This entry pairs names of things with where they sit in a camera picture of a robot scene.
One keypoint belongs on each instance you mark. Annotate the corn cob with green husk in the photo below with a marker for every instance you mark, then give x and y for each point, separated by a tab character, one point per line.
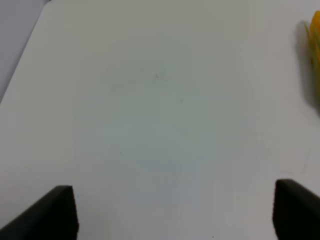
313	41

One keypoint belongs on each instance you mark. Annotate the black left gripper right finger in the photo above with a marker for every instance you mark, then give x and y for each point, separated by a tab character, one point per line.
296	211

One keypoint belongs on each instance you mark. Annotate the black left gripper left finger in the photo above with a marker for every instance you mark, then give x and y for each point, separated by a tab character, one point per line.
52	217

